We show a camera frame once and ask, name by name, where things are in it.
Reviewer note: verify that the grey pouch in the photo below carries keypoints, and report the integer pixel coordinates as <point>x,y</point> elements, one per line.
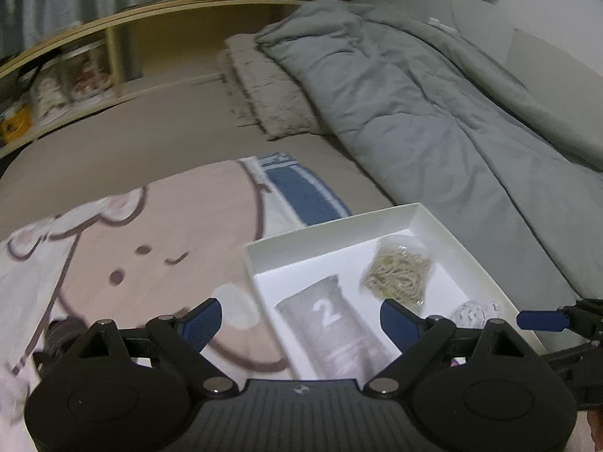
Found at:
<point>329,320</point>

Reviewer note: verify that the beige fluffy blanket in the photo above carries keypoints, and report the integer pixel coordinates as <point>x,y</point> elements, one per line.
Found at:
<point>264,89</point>

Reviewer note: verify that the clear bag of rubber bands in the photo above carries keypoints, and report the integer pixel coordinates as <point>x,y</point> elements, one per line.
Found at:
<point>400,273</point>

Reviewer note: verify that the white shallow cardboard box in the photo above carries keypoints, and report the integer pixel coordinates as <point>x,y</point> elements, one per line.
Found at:
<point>301,259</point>

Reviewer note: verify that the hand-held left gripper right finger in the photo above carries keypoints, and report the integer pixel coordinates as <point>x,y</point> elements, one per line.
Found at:
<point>398,321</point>

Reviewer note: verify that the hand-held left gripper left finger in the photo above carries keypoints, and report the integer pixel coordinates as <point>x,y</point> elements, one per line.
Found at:
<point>202,320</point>

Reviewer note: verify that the printed cartoon blanket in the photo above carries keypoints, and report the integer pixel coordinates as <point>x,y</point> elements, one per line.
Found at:
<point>141,254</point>

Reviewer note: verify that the white grey fuzzy roll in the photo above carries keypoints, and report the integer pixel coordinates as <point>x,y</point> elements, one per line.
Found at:
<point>476,313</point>

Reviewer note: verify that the long wooden shelf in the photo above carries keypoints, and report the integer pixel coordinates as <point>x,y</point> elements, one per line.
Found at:
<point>127,47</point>

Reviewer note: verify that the grey quilted duvet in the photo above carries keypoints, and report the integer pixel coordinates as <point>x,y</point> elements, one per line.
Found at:
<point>424,94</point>

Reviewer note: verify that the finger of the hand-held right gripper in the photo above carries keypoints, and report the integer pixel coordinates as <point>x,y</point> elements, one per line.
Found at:
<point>539,321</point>

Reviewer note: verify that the clear storage boxes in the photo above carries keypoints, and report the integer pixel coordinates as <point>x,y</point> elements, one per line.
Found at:
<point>70,80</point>

